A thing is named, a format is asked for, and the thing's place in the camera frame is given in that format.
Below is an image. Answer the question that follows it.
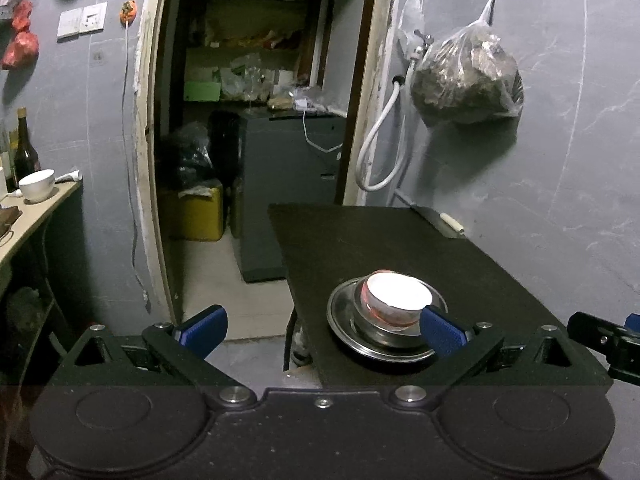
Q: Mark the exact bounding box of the white hanging plastic bag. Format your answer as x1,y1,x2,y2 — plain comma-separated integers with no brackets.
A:
397,0,427,62

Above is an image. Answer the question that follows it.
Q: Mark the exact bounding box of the yellow plastic box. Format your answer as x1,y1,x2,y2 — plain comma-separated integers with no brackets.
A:
159,182,225,242

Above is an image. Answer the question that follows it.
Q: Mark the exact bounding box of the green cardboard box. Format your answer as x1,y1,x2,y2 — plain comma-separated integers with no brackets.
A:
183,79,222,102

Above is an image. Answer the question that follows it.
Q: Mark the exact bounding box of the beige kitchen counter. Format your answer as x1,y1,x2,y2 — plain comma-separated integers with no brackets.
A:
0,180,84,263

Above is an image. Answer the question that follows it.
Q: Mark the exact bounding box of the white wall socket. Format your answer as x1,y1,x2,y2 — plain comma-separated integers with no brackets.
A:
79,2,109,34

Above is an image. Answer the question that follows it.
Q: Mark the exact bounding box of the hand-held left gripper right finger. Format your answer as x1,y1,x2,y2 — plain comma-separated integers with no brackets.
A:
389,304,597,409

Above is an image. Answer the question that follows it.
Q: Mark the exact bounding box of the knife with white handle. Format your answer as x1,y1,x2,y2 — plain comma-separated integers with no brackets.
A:
409,202,467,239

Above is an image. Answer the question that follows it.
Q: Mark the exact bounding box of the grey metal cabinet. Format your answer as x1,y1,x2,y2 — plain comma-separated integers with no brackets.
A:
234,109,347,284

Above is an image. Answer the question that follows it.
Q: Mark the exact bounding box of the thin wall cable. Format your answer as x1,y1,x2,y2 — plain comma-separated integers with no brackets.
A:
122,22,152,312

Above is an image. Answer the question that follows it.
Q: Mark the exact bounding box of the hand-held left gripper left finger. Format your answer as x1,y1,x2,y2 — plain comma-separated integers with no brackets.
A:
50,304,257,409

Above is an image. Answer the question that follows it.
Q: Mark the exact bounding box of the stainless steel bowl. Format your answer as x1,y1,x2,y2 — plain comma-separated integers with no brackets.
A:
352,280,439,342

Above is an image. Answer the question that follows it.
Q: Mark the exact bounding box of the large red plastic bag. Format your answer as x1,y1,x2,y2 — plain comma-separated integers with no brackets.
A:
0,32,40,70

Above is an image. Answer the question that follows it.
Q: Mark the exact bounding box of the black plastic bag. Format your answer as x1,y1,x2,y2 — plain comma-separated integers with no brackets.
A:
164,122,217,192

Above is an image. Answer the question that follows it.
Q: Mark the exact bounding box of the white charger cable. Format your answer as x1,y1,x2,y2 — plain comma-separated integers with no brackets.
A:
302,107,344,154

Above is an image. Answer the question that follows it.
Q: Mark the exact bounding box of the white wall switch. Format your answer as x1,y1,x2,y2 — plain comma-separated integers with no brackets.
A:
57,8,84,39

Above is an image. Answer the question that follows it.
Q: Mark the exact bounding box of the white bowl with foot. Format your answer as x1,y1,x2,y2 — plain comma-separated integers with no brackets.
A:
18,169,57,204

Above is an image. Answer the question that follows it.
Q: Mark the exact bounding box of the cluttered storage shelf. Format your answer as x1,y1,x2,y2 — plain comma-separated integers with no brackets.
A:
184,0,322,111

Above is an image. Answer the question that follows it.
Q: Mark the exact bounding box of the small red plastic bag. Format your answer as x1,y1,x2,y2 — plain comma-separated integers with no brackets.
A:
10,0,34,31

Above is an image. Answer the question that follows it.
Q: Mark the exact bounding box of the large stainless steel plate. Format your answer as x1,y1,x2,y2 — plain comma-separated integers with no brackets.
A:
326,275,448,364

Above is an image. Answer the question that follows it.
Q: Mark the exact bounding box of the white flexible hose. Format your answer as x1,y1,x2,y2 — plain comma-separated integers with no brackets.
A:
355,77,409,193

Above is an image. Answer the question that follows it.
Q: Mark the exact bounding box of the tall dark glass bottle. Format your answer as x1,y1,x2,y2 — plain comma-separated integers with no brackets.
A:
13,107,42,187

